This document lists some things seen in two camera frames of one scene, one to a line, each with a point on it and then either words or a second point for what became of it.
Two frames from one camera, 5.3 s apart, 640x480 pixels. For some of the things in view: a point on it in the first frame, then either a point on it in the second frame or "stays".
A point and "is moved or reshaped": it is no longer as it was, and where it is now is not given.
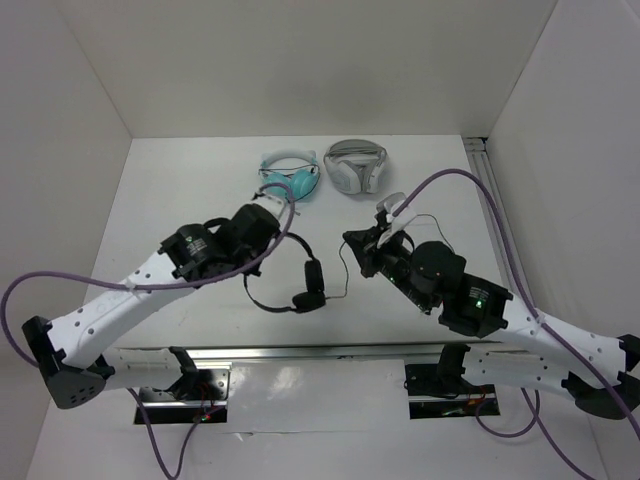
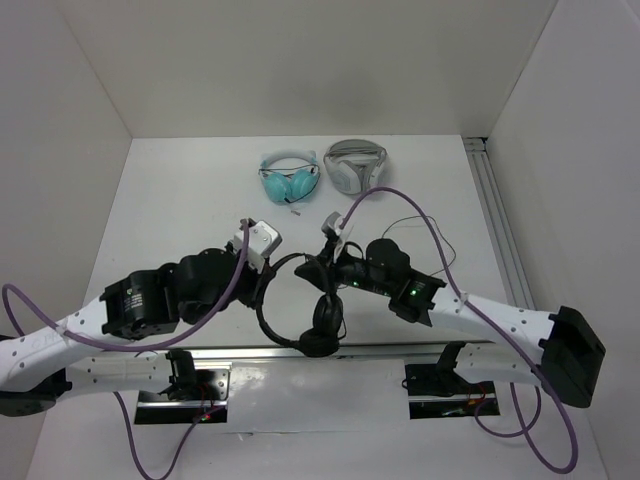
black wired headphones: x=314 y=299 is moved or reshaped
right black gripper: x=363 y=246 to x=321 y=272
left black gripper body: x=251 y=256 to x=249 y=284
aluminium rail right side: x=481 y=163 stays
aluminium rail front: x=331 y=353 stays
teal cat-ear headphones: x=290 y=173 stays
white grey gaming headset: x=355 y=165 stays
